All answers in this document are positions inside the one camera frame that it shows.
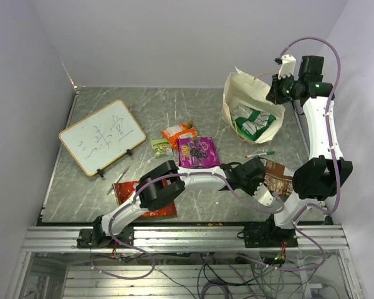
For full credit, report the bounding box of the purple pen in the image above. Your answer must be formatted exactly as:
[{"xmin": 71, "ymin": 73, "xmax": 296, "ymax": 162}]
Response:
[{"xmin": 107, "ymin": 166, "xmax": 130, "ymax": 195}]

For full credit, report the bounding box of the beige paper bag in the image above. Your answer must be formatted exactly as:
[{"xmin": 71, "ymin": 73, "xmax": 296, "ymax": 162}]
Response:
[{"xmin": 221, "ymin": 69, "xmax": 285, "ymax": 145}]

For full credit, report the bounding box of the purple grape candy bag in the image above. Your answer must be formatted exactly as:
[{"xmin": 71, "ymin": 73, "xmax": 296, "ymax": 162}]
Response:
[{"xmin": 176, "ymin": 137, "xmax": 221, "ymax": 169}]

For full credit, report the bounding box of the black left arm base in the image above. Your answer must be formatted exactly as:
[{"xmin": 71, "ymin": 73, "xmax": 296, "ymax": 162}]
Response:
[{"xmin": 77, "ymin": 216, "xmax": 134, "ymax": 249}]

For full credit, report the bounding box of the yellow framed whiteboard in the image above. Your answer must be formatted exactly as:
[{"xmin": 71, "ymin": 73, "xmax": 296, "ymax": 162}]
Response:
[{"xmin": 59, "ymin": 100, "xmax": 146, "ymax": 176}]

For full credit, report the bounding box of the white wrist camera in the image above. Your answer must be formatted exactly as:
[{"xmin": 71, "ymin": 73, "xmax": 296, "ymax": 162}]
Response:
[
  {"xmin": 274, "ymin": 54, "xmax": 296, "ymax": 80},
  {"xmin": 253, "ymin": 183, "xmax": 275, "ymax": 207}
]

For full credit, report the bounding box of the orange snack packet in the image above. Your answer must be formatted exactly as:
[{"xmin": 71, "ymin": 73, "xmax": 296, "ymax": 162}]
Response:
[{"xmin": 161, "ymin": 120, "xmax": 198, "ymax": 150}]

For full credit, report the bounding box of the dark green chips bag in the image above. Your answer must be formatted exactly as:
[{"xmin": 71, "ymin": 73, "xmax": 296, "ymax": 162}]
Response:
[{"xmin": 231, "ymin": 103, "xmax": 276, "ymax": 141}]

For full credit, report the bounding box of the aluminium table frame rail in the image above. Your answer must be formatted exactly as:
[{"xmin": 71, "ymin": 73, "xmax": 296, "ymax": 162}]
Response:
[{"xmin": 21, "ymin": 225, "xmax": 349, "ymax": 253}]

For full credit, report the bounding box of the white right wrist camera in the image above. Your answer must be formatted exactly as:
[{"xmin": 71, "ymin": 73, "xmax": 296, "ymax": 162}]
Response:
[{"xmin": 274, "ymin": 54, "xmax": 296, "ymax": 80}]

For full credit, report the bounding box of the red Doritos bag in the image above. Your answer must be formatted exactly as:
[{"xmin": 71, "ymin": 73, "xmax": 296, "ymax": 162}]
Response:
[{"xmin": 113, "ymin": 181, "xmax": 177, "ymax": 217}]

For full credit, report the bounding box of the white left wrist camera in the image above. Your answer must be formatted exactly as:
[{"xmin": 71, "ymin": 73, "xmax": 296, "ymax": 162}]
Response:
[{"xmin": 253, "ymin": 183, "xmax": 275, "ymax": 207}]

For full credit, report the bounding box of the red green marker pen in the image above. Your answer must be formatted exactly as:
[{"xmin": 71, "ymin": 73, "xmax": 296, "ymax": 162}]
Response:
[{"xmin": 244, "ymin": 151, "xmax": 275, "ymax": 159}]

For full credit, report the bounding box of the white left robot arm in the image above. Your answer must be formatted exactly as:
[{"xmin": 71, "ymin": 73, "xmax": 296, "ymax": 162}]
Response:
[{"xmin": 92, "ymin": 158, "xmax": 274, "ymax": 247}]

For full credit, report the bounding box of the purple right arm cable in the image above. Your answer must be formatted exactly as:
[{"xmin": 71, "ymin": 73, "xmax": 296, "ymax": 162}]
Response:
[{"xmin": 236, "ymin": 36, "xmax": 343, "ymax": 272}]

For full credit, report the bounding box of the small light green packet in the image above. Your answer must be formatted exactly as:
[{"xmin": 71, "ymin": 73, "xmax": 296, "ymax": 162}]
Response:
[{"xmin": 151, "ymin": 138, "xmax": 174, "ymax": 158}]

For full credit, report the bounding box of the brown snack bag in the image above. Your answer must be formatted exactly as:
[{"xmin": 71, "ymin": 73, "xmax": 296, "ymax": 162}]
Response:
[{"xmin": 260, "ymin": 158, "xmax": 294, "ymax": 197}]

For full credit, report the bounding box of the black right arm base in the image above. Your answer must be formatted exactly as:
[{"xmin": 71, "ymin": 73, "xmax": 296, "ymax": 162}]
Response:
[{"xmin": 237, "ymin": 215, "xmax": 298, "ymax": 248}]

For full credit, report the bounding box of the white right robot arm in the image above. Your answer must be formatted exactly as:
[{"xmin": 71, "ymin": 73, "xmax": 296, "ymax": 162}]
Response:
[{"xmin": 262, "ymin": 54, "xmax": 353, "ymax": 247}]

